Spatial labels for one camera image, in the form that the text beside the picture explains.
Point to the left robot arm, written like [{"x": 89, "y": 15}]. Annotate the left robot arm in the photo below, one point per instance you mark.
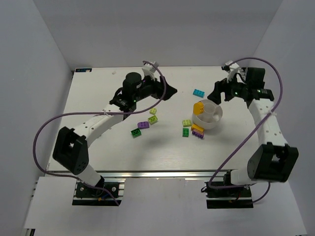
[{"x": 72, "y": 144}]

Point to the white divided round container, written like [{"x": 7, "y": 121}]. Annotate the white divided round container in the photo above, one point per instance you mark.
[{"x": 210, "y": 117}]

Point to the lime lego upper middle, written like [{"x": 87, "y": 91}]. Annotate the lime lego upper middle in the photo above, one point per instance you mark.
[{"x": 153, "y": 111}]

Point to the cyan long lego brick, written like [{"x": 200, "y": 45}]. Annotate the cyan long lego brick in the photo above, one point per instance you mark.
[{"x": 198, "y": 93}]

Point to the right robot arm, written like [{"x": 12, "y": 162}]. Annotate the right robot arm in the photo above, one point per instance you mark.
[{"x": 274, "y": 159}]

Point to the green lego brick left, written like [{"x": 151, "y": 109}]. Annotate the green lego brick left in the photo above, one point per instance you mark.
[{"x": 136, "y": 132}]

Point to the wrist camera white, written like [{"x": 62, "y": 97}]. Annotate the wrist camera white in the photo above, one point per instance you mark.
[
  {"x": 149, "y": 70},
  {"x": 231, "y": 68}
]

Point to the green lego near container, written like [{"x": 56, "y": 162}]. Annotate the green lego near container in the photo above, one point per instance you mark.
[{"x": 185, "y": 132}]

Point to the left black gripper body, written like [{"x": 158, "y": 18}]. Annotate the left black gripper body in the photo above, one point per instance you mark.
[{"x": 160, "y": 86}]

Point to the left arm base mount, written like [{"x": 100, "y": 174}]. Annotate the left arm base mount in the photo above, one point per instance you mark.
[{"x": 85, "y": 196}]

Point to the purple butterfly lego brick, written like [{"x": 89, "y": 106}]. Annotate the purple butterfly lego brick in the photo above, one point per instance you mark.
[{"x": 197, "y": 134}]

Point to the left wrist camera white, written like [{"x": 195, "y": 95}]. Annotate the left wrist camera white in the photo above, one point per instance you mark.
[{"x": 149, "y": 70}]

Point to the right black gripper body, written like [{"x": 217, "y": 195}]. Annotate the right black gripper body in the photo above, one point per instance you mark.
[{"x": 225, "y": 89}]

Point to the orange long lego brick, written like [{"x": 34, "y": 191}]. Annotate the orange long lego brick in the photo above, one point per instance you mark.
[{"x": 197, "y": 128}]

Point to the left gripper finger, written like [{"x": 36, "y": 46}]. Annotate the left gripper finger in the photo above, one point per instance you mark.
[
  {"x": 168, "y": 93},
  {"x": 162, "y": 82}
]

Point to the purple lego brick left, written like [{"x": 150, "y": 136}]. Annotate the purple lego brick left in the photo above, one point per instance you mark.
[{"x": 143, "y": 125}]

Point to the yellow butterfly lego brick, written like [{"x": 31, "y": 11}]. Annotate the yellow butterfly lego brick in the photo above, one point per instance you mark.
[{"x": 198, "y": 108}]

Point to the lime lego near container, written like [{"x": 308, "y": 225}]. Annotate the lime lego near container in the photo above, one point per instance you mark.
[{"x": 186, "y": 123}]

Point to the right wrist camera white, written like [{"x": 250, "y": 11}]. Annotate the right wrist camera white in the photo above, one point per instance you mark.
[{"x": 231, "y": 68}]

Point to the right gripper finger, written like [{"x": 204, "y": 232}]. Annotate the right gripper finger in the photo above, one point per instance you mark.
[
  {"x": 220, "y": 86},
  {"x": 215, "y": 96}
]

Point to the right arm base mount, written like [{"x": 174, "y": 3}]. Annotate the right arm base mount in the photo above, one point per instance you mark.
[{"x": 230, "y": 198}]

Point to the left corner blue label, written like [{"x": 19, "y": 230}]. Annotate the left corner blue label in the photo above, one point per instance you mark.
[{"x": 83, "y": 70}]

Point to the aluminium table rail front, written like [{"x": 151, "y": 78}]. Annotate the aluminium table rail front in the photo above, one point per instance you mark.
[{"x": 158, "y": 174}]

